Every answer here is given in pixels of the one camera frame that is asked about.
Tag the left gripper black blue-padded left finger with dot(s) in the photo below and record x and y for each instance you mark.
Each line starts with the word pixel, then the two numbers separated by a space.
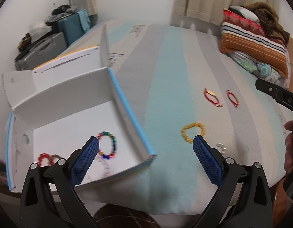
pixel 81 160

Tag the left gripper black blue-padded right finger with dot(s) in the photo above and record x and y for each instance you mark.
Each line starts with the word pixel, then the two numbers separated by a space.
pixel 211 160

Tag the red string bracelet gold plate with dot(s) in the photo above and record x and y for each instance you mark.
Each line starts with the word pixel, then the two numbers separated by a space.
pixel 232 98

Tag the person's right hand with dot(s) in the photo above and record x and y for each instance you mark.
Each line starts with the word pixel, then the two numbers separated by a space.
pixel 288 164

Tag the blue yellow cardboard box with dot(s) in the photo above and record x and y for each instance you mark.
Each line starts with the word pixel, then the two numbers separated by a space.
pixel 59 105

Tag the floral quilt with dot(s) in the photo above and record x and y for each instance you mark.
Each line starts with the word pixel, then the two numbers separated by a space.
pixel 262 70

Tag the grey suitcase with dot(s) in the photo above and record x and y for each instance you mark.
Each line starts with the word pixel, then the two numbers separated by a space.
pixel 41 52

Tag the striped orange pillow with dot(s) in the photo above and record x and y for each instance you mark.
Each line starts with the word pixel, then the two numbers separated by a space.
pixel 240 34

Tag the teal suitcase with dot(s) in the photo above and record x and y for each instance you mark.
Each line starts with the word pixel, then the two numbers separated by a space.
pixel 74 26

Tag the brown blanket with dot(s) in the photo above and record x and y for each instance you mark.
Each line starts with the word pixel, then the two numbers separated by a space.
pixel 269 21

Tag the red string bracelet gold bar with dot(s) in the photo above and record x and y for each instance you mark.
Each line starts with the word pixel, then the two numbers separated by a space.
pixel 212 98

